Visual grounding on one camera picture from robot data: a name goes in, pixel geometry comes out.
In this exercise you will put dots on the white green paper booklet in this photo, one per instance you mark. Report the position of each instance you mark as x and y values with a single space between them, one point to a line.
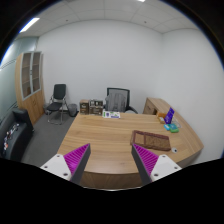
111 114

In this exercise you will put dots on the low wooden side cabinet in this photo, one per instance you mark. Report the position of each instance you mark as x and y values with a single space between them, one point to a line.
154 105

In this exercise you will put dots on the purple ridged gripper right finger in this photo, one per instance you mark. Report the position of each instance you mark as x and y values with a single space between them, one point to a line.
152 167

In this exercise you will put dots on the black folding visitor chair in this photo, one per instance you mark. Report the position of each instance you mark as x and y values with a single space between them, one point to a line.
57 101

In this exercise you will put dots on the wooden glass-door cabinet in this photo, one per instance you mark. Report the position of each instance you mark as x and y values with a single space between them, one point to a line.
28 84

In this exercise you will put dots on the orange small box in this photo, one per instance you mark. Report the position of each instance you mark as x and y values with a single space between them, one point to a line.
161 115

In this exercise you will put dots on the brown cardboard box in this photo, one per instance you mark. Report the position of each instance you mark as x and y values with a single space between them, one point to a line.
84 107

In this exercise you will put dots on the grey mesh office chair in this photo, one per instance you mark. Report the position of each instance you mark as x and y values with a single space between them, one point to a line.
118 100

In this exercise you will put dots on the black leather sofa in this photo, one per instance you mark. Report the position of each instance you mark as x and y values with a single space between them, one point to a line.
16 131

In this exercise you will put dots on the teal green small box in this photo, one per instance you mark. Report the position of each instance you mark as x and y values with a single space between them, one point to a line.
172 128

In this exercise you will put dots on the grey waste bin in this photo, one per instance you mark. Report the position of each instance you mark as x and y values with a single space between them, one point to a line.
72 108

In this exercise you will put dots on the dark printed cardboard box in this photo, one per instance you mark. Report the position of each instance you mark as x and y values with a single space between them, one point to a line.
95 107

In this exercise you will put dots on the large wooden office desk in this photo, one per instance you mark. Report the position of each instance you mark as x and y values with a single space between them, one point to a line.
111 164

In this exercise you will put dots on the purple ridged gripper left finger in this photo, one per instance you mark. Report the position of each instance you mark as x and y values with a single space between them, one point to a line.
69 166

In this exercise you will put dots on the purple standing card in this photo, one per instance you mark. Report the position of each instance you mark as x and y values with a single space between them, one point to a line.
169 116

